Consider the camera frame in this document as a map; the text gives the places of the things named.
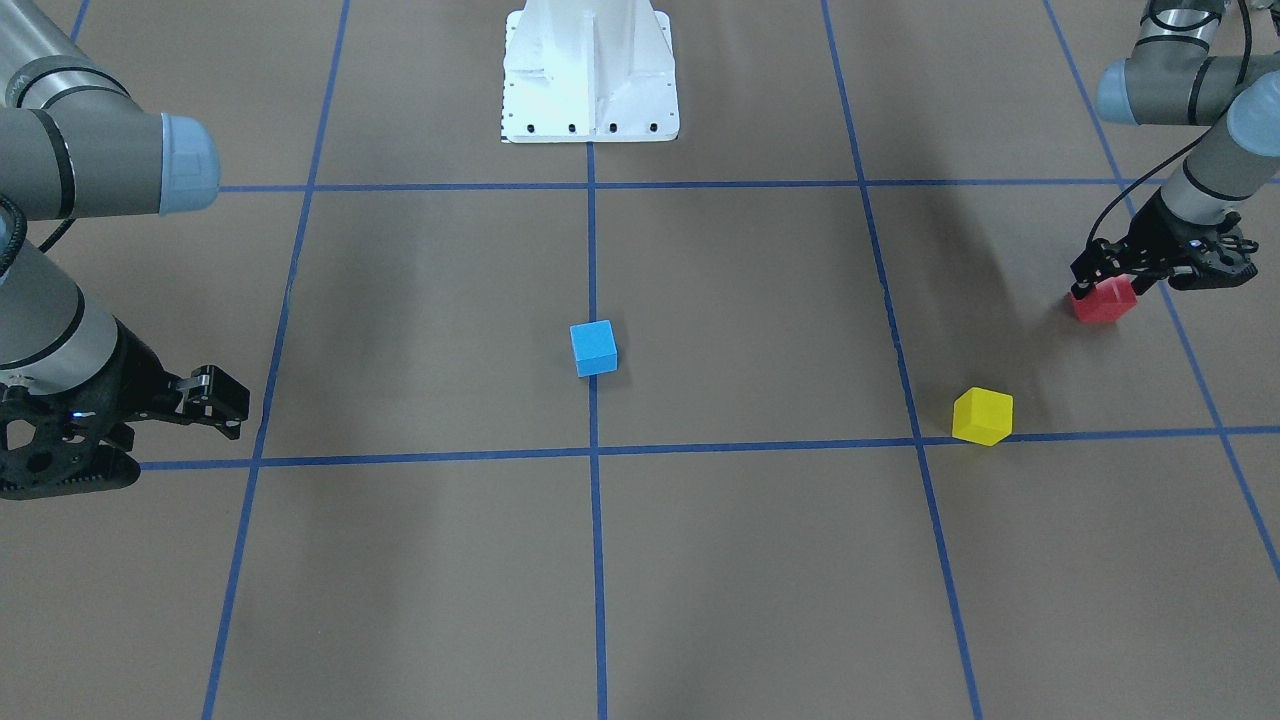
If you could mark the blue wooden cube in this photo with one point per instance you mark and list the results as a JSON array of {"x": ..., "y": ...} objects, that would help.
[{"x": 594, "y": 347}]

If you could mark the yellow wooden cube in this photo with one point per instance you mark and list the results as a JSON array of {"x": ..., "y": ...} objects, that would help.
[{"x": 983, "y": 416}]

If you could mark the red wooden cube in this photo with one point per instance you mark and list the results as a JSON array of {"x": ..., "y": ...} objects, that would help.
[{"x": 1104, "y": 302}]

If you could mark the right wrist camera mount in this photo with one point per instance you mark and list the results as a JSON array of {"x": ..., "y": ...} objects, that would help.
[{"x": 51, "y": 449}]

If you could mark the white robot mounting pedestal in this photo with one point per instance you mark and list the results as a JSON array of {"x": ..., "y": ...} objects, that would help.
[{"x": 589, "y": 72}]

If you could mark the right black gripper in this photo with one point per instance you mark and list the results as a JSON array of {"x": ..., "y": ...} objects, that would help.
[{"x": 137, "y": 374}]

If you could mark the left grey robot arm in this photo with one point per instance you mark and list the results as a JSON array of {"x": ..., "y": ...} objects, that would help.
[{"x": 1172, "y": 78}]

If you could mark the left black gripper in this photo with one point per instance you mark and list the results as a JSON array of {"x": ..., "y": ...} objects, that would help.
[{"x": 1160, "y": 232}]

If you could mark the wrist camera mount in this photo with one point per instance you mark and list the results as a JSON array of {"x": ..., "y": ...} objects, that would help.
[
  {"x": 1212, "y": 260},
  {"x": 51, "y": 449}
]

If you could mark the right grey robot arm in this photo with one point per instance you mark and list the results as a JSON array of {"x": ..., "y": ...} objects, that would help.
[{"x": 77, "y": 146}]

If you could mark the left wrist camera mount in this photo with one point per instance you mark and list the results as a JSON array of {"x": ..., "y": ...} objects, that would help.
[{"x": 1212, "y": 260}]

